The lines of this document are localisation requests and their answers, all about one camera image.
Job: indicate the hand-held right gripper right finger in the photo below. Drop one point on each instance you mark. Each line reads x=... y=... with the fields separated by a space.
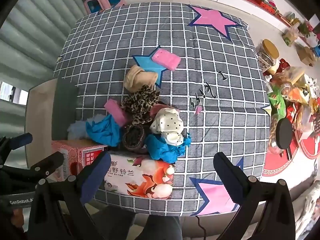
x=230 y=177

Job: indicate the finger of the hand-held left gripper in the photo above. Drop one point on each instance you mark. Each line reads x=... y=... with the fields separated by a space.
x=21 y=140
x=48 y=163

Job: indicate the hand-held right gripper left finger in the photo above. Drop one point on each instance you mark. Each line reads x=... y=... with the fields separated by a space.
x=96 y=177

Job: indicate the pink fuzzy sock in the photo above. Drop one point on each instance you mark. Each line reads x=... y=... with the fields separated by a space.
x=115 y=111

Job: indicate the blue cloth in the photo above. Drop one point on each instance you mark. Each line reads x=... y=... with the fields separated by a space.
x=105 y=131
x=166 y=148

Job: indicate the pink red cardboard box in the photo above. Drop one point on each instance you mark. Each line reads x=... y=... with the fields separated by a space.
x=72 y=157

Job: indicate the white cotton fluff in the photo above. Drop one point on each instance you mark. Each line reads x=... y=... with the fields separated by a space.
x=76 y=130

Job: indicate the fox print tissue box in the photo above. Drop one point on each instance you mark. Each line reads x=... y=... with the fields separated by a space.
x=142 y=177

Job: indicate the grey grid blanket with stars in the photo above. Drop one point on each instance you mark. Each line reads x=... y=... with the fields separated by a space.
x=225 y=130

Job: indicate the dark brown knitted slipper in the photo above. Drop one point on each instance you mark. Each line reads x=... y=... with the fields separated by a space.
x=133 y=137

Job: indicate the red round mat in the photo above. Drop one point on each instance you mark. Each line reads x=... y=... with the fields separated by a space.
x=287 y=165

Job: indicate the glass jar with black lid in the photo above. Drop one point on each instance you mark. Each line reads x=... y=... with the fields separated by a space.
x=282 y=135

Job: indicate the small pink scrap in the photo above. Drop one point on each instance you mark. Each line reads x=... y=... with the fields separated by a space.
x=198 y=110

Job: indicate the leopard print cloth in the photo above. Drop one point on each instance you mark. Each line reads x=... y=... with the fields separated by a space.
x=140 y=106

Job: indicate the white polka dot cloth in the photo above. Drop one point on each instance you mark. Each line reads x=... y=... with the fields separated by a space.
x=167 y=122

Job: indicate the white patterned cloth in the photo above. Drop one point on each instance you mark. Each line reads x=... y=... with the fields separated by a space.
x=308 y=207

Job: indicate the pile of snack packets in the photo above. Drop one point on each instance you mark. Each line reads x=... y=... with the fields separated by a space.
x=292 y=92

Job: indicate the beige sock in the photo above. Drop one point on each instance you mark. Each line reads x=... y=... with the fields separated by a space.
x=140 y=78

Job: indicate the glass jar with yellow lid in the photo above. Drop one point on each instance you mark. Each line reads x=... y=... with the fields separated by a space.
x=268 y=55

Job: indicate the wide pink sponge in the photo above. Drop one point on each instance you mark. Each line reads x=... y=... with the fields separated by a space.
x=166 y=58

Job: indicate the brown cardboard box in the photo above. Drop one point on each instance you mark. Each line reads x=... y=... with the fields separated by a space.
x=306 y=55

